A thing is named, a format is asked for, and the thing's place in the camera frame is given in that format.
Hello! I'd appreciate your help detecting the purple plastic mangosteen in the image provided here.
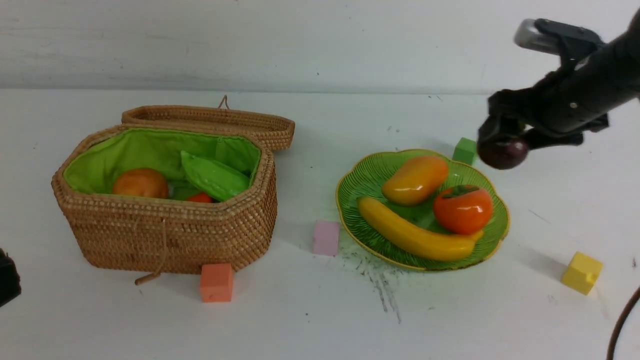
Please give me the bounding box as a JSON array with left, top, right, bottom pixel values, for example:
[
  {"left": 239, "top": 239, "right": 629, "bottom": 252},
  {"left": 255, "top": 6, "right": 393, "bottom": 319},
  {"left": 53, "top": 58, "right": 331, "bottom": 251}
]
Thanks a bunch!
[{"left": 477, "top": 138, "right": 530, "bottom": 170}]

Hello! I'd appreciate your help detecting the yellow foam cube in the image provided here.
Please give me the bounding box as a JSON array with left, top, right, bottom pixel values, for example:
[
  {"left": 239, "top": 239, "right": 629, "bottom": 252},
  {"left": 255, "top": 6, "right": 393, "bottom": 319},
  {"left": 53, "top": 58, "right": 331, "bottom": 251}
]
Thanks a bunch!
[{"left": 561, "top": 251, "right": 604, "bottom": 296}]

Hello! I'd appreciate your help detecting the green plastic bitter gourd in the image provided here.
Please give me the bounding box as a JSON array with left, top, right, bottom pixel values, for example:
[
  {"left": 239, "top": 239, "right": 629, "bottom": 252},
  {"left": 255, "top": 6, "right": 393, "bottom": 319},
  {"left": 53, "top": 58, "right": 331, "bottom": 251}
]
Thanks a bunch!
[{"left": 180, "top": 150, "right": 250, "bottom": 202}]

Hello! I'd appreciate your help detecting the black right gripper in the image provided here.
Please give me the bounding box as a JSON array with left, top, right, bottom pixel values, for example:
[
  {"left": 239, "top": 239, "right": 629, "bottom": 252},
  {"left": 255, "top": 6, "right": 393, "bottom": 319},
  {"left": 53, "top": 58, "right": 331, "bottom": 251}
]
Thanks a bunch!
[{"left": 477, "top": 61, "right": 611, "bottom": 151}]

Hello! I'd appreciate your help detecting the brown plastic potato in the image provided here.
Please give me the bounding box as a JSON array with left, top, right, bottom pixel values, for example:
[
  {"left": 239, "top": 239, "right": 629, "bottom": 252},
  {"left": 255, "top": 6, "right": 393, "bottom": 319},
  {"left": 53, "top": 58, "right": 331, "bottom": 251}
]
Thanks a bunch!
[{"left": 111, "top": 167, "right": 170, "bottom": 199}]

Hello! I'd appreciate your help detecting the woven wicker basket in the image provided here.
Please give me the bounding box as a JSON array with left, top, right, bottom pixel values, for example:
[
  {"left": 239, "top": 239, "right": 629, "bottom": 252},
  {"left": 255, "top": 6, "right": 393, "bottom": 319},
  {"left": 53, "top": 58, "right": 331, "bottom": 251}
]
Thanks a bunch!
[{"left": 51, "top": 98, "right": 296, "bottom": 285}]

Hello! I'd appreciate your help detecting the orange foam cube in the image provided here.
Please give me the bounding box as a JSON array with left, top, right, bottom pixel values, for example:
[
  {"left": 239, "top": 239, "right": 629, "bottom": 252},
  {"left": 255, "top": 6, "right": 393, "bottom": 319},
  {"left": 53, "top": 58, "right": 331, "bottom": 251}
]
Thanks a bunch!
[{"left": 199, "top": 263, "right": 234, "bottom": 303}]

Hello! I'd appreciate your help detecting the orange plastic persimmon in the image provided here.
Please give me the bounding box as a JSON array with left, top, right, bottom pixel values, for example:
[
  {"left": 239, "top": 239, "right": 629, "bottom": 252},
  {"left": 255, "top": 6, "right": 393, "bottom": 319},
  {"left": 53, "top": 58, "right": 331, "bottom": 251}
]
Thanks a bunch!
[{"left": 432, "top": 184, "right": 494, "bottom": 235}]

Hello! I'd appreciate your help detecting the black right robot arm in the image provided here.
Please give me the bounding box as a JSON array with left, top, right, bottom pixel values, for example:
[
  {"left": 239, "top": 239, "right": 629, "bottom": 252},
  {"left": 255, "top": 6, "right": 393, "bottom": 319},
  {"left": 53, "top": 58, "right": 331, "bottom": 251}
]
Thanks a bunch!
[{"left": 477, "top": 17, "right": 640, "bottom": 150}]

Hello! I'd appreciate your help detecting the orange yellow plastic mango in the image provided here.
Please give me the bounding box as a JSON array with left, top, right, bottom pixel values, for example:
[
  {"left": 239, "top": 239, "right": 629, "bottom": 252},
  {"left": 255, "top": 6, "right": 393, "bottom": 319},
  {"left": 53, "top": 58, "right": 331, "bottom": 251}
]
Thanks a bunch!
[{"left": 381, "top": 156, "right": 449, "bottom": 207}]

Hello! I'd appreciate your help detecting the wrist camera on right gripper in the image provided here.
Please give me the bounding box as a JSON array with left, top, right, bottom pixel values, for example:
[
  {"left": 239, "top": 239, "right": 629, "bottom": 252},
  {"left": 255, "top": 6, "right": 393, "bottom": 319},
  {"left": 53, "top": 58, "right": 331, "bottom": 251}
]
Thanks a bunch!
[{"left": 513, "top": 18, "right": 605, "bottom": 67}]

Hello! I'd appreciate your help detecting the green glass plate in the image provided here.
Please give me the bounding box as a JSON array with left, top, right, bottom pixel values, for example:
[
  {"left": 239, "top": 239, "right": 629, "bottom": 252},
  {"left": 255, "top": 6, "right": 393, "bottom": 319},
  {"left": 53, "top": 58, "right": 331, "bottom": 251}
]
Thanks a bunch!
[{"left": 335, "top": 149, "right": 511, "bottom": 272}]

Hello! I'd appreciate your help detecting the pink foam cube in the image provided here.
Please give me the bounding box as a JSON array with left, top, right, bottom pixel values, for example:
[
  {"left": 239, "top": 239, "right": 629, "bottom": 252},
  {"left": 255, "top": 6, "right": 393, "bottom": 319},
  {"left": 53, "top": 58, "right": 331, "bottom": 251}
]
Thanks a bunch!
[{"left": 312, "top": 220, "right": 341, "bottom": 256}]

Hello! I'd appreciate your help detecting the yellow plastic banana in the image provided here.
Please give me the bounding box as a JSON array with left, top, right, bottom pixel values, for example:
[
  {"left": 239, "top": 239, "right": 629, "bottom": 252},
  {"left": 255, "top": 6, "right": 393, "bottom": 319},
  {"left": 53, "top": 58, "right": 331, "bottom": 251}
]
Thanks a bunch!
[{"left": 357, "top": 196, "right": 484, "bottom": 262}]

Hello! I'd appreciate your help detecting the green foam cube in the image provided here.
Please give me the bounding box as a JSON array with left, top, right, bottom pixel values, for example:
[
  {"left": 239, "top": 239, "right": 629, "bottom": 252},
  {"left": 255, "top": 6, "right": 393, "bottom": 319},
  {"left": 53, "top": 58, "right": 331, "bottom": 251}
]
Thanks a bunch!
[{"left": 451, "top": 137, "right": 478, "bottom": 166}]

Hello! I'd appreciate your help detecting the orange plastic carrot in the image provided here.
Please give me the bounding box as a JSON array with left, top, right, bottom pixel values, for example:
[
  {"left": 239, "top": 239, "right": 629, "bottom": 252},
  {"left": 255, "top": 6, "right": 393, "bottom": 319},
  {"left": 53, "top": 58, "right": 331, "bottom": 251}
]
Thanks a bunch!
[{"left": 185, "top": 193, "right": 215, "bottom": 203}]

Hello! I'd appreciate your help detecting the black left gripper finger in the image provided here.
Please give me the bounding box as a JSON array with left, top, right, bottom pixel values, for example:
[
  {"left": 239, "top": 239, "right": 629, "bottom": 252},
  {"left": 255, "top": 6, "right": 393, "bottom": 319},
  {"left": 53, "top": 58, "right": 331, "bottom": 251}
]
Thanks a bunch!
[{"left": 0, "top": 248, "right": 22, "bottom": 307}]

